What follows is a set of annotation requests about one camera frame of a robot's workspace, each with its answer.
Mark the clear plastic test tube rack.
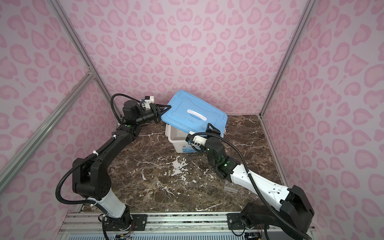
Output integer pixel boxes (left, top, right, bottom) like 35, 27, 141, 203
224, 184, 239, 193

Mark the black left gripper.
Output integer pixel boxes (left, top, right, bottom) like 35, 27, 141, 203
134, 104, 170, 127

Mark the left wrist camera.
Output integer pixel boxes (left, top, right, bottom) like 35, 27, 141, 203
142, 96, 155, 105

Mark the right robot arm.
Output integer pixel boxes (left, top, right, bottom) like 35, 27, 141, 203
201, 124, 315, 240

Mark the white plastic storage bin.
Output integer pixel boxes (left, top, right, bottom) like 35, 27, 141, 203
166, 124, 196, 154

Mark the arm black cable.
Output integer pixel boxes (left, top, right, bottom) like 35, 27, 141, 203
187, 132, 313, 240
55, 93, 142, 206

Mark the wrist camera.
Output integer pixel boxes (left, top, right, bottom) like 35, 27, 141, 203
186, 132, 207, 147
142, 96, 155, 105

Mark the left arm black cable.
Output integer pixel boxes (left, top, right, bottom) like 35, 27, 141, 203
55, 93, 142, 206

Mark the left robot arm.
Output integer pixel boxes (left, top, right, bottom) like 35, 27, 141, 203
71, 100, 171, 221

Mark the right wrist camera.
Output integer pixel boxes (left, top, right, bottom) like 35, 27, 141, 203
186, 132, 207, 147

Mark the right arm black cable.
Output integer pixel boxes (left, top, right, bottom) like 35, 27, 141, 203
187, 132, 313, 240

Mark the blue plastic bin lid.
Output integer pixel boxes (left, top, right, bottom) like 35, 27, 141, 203
161, 90, 228, 137

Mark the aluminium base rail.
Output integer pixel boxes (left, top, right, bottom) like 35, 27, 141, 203
59, 211, 316, 240

